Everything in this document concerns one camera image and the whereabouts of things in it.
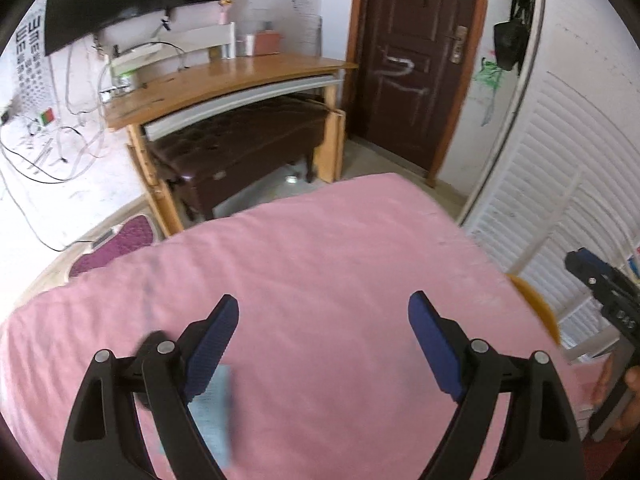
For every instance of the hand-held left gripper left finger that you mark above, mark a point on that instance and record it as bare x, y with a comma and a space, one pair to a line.
212, 345

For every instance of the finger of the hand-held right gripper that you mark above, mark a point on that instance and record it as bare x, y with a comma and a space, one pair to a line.
600, 277

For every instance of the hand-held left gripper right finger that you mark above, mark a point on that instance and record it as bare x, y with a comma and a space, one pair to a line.
430, 340

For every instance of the light blue paper note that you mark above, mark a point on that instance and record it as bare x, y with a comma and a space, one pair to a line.
215, 410

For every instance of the person's right hand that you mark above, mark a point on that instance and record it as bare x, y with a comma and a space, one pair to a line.
632, 395

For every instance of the pink cloth cover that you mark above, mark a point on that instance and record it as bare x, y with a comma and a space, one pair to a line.
325, 260

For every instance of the purple floor mat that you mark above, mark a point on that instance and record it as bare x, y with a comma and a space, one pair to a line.
125, 237

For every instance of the white louvred door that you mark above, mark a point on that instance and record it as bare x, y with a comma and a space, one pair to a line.
565, 135

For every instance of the dark brown padded bench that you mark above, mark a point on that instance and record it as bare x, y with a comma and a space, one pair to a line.
240, 135

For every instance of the black hanging bag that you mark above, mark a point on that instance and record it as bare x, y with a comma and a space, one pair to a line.
510, 35

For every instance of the wooden desk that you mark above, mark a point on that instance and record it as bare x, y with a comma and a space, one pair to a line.
240, 75

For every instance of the dark brown door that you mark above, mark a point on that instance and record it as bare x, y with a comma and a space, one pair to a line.
415, 60

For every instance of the white router box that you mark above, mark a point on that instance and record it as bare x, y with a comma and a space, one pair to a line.
135, 60

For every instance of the white cup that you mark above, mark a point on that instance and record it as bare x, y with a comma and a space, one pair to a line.
245, 45

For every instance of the pink box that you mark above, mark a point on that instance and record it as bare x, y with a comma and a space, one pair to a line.
266, 42

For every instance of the white desk shelf riser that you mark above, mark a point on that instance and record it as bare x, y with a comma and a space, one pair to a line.
200, 37

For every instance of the small pink figurine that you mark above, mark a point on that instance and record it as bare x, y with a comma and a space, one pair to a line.
225, 7

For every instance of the eye chart poster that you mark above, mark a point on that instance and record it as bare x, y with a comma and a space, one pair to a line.
30, 60

